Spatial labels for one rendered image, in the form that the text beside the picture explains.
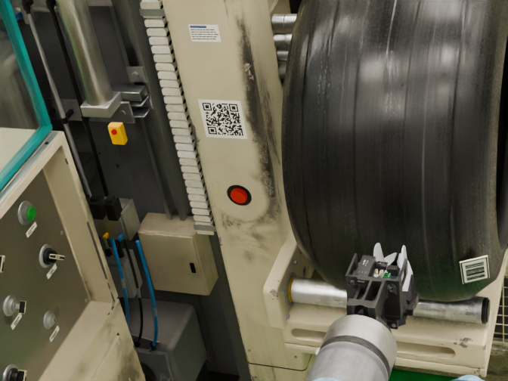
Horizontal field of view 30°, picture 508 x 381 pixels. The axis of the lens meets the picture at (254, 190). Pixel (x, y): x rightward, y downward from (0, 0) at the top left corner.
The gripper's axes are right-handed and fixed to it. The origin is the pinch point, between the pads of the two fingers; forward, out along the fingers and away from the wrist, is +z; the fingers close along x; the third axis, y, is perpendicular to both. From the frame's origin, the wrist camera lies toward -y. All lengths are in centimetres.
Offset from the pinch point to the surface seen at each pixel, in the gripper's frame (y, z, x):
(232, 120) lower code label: 11.0, 20.3, 31.3
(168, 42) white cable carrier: 25, 20, 40
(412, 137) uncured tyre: 19.1, 2.3, -2.4
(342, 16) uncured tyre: 32.1, 12.8, 9.0
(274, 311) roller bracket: -22.0, 12.8, 25.3
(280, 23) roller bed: 12, 61, 36
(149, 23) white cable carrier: 28, 19, 43
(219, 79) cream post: 18.7, 19.5, 32.2
